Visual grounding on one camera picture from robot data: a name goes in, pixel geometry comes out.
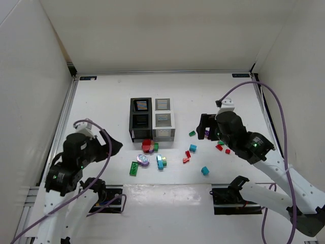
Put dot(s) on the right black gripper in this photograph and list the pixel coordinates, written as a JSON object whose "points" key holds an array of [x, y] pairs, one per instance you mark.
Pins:
{"points": [[210, 127]]}

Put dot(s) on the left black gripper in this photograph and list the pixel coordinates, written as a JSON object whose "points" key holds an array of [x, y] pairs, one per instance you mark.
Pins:
{"points": [[100, 145]]}

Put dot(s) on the purple round lotus lego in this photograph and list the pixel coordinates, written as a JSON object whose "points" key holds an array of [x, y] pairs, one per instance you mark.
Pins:
{"points": [[143, 160]]}

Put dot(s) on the purple butterfly lego tile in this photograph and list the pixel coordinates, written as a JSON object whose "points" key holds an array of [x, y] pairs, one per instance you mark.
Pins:
{"points": [[151, 149]]}

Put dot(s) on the green square lego brick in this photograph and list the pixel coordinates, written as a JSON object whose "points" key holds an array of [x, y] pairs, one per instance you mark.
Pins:
{"points": [[156, 146]]}

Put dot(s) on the cyan long lego brick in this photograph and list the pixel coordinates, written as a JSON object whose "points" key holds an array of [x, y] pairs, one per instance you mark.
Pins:
{"points": [[160, 163]]}

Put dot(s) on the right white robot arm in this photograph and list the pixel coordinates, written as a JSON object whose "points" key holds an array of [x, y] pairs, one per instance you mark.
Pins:
{"points": [[301, 203]]}

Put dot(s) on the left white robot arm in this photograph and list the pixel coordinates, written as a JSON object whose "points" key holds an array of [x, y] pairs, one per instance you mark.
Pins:
{"points": [[68, 199]]}

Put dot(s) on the small green sloped lego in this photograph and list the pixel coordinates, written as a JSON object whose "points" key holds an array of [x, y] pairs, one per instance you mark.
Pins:
{"points": [[192, 133]]}

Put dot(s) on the cyan small lego brick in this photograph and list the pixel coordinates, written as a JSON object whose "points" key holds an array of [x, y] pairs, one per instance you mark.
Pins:
{"points": [[193, 148]]}

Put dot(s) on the red sloped lego brick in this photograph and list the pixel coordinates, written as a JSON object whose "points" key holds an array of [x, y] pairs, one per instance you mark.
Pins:
{"points": [[219, 147]]}

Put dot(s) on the green flat lego plate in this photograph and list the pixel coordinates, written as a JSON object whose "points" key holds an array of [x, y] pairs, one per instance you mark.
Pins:
{"points": [[134, 168]]}

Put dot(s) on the black slotted container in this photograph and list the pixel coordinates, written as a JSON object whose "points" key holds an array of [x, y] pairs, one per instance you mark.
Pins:
{"points": [[140, 119]]}

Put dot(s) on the red curved lego upper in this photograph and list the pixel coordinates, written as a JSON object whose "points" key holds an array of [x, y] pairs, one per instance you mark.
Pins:
{"points": [[187, 153]]}

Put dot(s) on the white slotted container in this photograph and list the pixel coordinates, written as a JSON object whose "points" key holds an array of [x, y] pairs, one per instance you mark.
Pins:
{"points": [[163, 119]]}

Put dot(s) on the cyan lego brick lower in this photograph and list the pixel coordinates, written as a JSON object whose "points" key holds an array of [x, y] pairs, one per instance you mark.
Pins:
{"points": [[205, 171]]}

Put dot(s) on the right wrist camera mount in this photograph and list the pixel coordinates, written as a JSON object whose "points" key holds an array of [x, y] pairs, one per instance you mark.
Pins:
{"points": [[225, 105]]}

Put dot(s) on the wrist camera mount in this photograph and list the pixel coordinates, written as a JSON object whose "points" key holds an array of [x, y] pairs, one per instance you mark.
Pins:
{"points": [[225, 105], [85, 128]]}

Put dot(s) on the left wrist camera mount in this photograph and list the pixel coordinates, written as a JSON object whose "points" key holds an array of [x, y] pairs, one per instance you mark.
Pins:
{"points": [[85, 128]]}

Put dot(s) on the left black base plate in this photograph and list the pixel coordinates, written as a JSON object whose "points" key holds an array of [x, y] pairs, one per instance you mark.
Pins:
{"points": [[115, 207]]}

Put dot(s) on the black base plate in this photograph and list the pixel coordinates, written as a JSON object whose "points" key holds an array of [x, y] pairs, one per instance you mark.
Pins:
{"points": [[226, 203], [115, 207]]}

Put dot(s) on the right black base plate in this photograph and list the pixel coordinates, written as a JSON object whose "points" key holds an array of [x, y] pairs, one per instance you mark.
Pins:
{"points": [[226, 203]]}

